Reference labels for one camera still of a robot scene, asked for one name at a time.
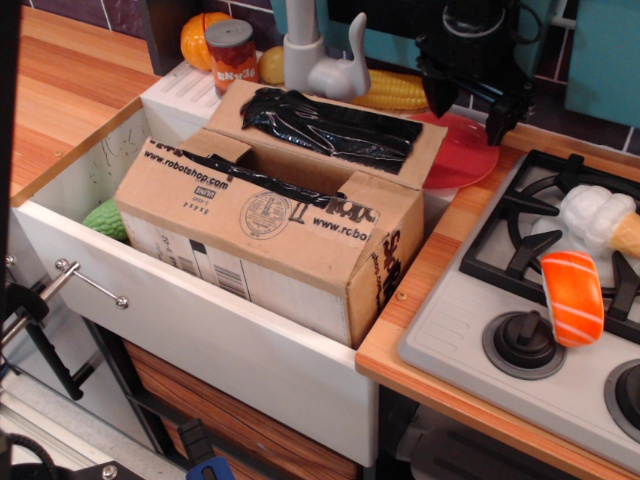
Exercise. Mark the grey toy faucet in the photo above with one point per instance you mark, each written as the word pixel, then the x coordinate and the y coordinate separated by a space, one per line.
pixel 307 66

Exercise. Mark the blue handled clamp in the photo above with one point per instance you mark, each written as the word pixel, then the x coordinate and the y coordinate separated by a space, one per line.
pixel 205 463

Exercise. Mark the white toy sink basin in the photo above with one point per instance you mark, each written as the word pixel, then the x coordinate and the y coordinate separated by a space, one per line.
pixel 296 378

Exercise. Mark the white ice cream cone toy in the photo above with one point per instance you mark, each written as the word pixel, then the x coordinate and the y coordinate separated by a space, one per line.
pixel 604 221

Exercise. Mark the red beans can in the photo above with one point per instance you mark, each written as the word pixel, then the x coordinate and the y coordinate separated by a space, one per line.
pixel 233 53

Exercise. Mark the yellow toy lemon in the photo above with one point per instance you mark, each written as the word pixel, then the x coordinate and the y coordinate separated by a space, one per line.
pixel 271 66

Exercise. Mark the black stove grate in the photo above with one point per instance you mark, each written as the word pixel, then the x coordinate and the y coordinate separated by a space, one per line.
pixel 525 225

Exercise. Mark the green toy vegetable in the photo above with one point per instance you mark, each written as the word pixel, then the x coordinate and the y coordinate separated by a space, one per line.
pixel 106 219

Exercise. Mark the yellow toy corn cob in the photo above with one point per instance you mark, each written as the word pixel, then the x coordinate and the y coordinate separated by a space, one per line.
pixel 394 91

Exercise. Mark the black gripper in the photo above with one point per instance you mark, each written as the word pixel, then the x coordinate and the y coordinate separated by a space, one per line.
pixel 470 45

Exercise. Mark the brown cardboard box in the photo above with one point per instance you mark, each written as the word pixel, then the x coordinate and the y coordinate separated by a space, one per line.
pixel 319 240

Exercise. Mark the black stove knob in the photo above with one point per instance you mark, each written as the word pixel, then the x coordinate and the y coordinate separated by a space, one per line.
pixel 522 345
pixel 621 393

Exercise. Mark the red plastic plate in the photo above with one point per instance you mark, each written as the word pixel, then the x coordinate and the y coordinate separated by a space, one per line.
pixel 465 156

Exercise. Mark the metal towel bar handle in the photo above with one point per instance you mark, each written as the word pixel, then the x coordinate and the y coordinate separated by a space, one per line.
pixel 90 282

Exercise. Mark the salmon sushi toy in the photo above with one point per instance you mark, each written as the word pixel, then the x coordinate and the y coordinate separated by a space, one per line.
pixel 574 298

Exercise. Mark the black metal clamp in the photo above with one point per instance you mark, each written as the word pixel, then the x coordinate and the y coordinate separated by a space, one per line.
pixel 30 308

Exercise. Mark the orange toy pumpkin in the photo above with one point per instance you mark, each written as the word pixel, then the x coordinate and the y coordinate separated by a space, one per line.
pixel 193 44

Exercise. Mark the grey toy stove top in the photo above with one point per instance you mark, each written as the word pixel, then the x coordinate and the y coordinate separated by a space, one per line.
pixel 445 340

